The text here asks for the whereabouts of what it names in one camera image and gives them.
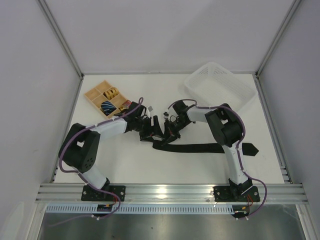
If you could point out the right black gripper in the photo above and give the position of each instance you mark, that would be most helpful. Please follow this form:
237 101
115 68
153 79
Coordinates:
173 129

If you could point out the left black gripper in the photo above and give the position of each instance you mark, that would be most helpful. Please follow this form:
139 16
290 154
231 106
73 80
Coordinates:
146 130

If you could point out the black necktie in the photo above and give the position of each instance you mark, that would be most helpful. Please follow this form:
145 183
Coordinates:
248 149

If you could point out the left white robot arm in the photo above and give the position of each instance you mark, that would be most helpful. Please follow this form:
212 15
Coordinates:
79 149

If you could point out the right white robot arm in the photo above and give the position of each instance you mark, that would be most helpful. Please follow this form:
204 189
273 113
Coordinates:
227 129

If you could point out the colourful dotted rolled tie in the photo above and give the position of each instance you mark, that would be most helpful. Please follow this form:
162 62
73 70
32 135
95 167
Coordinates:
125 105

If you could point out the blue striped rolled tie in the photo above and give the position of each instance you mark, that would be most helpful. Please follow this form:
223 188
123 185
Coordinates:
108 108

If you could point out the yellow patterned rolled tie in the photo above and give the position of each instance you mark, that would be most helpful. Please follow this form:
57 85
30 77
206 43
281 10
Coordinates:
111 93

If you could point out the wooden compartment box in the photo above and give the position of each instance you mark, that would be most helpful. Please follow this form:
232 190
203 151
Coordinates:
95 97

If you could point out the white plastic basket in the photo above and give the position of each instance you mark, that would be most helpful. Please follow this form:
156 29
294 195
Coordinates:
213 85

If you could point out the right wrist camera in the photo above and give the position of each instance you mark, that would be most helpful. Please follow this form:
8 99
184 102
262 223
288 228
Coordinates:
166 116

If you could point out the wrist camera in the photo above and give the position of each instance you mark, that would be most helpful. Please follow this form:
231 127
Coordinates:
166 116
150 111

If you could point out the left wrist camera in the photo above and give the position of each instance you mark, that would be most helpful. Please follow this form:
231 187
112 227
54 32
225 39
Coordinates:
150 111

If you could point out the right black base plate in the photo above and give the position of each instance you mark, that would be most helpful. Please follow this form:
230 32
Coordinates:
226 193

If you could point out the white slotted cable duct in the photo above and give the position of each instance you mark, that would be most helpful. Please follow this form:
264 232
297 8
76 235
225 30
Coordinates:
219 209

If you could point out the aluminium mounting rail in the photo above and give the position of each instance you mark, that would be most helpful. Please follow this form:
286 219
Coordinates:
276 194

